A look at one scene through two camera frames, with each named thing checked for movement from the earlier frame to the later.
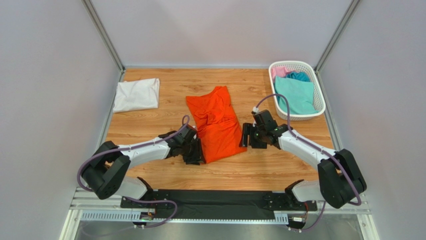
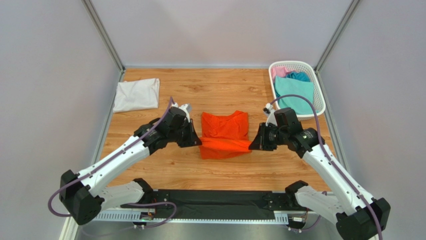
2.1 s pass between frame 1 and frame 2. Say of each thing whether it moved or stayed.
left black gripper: moved
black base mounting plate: stayed
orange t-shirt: moved
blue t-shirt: stayed
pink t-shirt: stayed
